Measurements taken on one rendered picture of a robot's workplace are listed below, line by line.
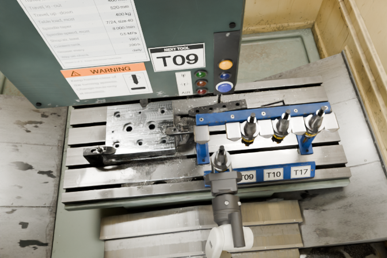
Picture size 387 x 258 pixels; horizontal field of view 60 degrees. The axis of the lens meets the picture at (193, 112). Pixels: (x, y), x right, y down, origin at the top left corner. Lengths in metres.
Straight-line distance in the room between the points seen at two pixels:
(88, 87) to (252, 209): 1.04
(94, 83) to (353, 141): 1.27
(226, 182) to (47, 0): 0.77
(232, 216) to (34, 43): 0.71
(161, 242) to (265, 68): 1.16
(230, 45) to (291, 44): 1.63
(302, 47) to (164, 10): 1.74
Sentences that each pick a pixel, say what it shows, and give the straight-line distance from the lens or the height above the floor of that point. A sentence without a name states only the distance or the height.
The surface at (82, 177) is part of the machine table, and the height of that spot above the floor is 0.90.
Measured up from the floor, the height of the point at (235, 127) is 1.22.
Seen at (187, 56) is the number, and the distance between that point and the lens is 0.62.
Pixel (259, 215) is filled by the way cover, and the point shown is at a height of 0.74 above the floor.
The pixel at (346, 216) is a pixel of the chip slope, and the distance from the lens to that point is 1.62.
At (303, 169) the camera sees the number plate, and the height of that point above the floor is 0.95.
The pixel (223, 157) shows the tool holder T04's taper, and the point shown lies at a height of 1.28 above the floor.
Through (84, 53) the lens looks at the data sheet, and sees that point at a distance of 0.62.
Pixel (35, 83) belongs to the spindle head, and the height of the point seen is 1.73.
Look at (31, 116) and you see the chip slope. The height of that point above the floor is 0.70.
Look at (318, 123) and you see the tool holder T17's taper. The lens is 1.17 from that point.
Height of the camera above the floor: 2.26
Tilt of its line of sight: 62 degrees down
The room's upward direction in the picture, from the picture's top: 6 degrees counter-clockwise
